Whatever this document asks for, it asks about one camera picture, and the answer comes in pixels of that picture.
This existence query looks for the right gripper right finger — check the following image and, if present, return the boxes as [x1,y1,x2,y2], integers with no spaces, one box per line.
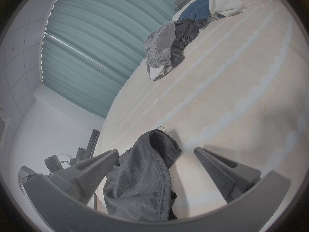
[194,147,262,202]

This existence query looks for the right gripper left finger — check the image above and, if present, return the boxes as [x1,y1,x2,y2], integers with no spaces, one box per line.
[48,149,119,199]

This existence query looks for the black T-shirt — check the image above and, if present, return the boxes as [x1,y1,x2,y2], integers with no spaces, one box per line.
[103,129,182,222]

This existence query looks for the pile of clothes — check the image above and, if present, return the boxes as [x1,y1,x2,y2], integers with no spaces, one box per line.
[143,0,247,82]

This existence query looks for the black chest of drawers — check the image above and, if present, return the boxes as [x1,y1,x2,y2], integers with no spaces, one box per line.
[83,129,101,159]

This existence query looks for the bed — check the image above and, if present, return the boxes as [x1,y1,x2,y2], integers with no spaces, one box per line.
[93,0,305,219]

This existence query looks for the blue-green curtain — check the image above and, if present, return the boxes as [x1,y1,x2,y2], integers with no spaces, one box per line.
[45,0,184,82]
[40,34,126,119]

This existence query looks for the grey bedside table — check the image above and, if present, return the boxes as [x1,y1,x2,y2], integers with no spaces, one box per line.
[174,0,189,10]

